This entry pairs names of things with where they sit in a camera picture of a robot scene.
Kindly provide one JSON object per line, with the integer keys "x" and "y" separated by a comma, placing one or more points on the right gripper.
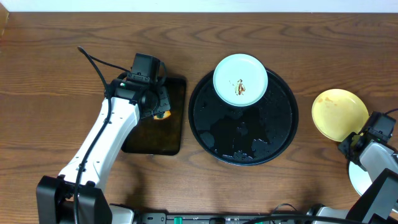
{"x": 344, "y": 144}

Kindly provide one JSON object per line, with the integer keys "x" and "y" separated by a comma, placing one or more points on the yellow plate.
{"x": 337, "y": 113}

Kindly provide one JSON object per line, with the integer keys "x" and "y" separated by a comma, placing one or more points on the black round tray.
{"x": 244, "y": 136}

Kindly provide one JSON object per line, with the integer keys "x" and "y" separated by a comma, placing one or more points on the light blue plate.
{"x": 361, "y": 179}
{"x": 240, "y": 80}

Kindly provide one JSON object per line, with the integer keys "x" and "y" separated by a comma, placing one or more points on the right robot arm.
{"x": 380, "y": 199}

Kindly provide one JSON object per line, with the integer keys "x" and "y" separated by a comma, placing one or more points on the light blue plate top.
{"x": 240, "y": 80}

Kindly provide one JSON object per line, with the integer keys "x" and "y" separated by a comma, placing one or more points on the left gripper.
{"x": 163, "y": 104}

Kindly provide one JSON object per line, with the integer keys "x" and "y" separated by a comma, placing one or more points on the black rectangular tray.
{"x": 160, "y": 136}

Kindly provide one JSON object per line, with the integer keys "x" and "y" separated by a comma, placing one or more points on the green yellow sponge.
{"x": 163, "y": 115}

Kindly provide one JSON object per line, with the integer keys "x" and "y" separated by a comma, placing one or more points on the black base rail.
{"x": 186, "y": 218}

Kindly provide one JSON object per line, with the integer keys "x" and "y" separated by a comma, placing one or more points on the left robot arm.
{"x": 76, "y": 195}

